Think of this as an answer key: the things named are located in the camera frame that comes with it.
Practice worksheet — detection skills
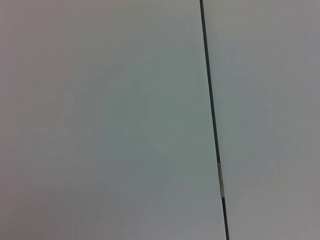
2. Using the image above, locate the black wall seam strip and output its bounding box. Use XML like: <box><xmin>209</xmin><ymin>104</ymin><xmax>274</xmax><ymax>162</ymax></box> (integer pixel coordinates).
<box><xmin>199</xmin><ymin>0</ymin><xmax>231</xmax><ymax>240</ymax></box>

